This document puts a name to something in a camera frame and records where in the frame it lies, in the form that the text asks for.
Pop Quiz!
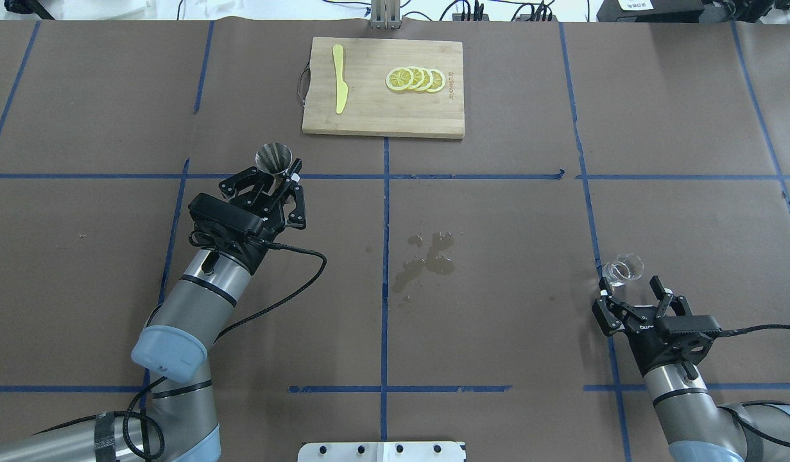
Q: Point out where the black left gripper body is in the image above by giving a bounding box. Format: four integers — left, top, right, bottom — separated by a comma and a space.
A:
187, 192, 289, 274

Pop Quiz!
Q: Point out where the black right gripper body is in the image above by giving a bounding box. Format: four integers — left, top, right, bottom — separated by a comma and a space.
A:
624, 306, 715, 379

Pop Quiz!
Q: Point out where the clear glass cup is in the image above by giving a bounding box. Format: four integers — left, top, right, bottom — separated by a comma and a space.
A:
602, 253, 645, 287

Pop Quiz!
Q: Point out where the steel double jigger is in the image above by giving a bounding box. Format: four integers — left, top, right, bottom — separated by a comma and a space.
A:
255, 142, 293, 186

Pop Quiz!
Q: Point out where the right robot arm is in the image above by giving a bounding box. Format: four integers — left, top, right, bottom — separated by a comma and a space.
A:
592, 276, 790, 461

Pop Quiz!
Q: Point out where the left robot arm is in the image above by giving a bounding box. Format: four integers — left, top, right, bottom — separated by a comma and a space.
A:
0, 160, 305, 461

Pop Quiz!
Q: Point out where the yellow plastic knife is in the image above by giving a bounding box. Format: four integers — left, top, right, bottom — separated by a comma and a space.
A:
331, 44, 350, 115

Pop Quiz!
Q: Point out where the bamboo cutting board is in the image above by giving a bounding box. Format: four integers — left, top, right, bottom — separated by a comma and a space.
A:
302, 36, 465, 140

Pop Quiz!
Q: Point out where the lemon slice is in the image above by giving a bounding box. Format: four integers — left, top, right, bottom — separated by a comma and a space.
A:
415, 68, 434, 92
424, 69, 447, 94
407, 65, 427, 90
385, 67, 415, 92

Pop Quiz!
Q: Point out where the black box with label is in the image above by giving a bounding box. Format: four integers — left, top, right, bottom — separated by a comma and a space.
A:
596, 1, 711, 23

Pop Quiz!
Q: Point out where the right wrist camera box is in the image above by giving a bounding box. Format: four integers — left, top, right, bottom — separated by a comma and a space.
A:
654, 315, 723, 343

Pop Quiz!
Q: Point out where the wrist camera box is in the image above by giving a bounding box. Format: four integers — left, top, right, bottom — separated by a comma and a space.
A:
654, 315, 723, 343
187, 193, 264, 240

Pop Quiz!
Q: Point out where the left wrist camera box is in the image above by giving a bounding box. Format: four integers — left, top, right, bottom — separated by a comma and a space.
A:
187, 193, 264, 240

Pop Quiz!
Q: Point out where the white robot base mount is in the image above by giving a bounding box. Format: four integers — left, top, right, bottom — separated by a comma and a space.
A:
297, 441, 467, 461

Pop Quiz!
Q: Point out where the aluminium frame post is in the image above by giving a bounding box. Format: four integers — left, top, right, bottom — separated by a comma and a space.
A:
369, 0, 404, 30

